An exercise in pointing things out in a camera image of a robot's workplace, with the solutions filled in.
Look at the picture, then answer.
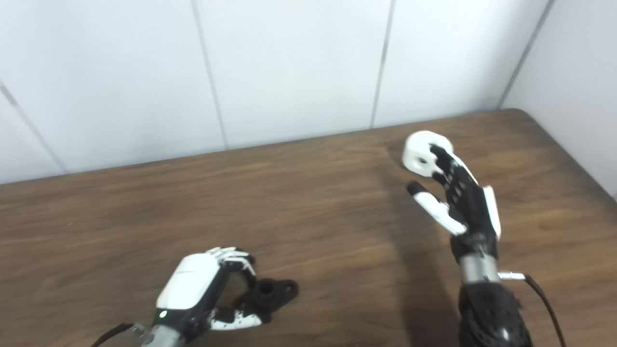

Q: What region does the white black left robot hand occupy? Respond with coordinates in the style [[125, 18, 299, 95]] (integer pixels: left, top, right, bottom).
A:
[[155, 247, 270, 333]]

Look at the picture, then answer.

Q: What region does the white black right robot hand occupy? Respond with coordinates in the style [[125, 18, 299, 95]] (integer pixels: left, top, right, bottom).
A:
[[407, 144, 502, 263]]

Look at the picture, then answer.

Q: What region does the round white plastic piece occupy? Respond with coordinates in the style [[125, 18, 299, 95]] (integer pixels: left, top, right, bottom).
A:
[[402, 131, 455, 175]]

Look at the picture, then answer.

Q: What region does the black flanged holder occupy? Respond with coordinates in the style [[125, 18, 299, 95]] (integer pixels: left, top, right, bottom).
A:
[[235, 278, 299, 322]]

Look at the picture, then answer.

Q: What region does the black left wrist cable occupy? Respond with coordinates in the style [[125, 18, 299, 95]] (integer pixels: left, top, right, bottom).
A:
[[91, 322, 145, 347]]

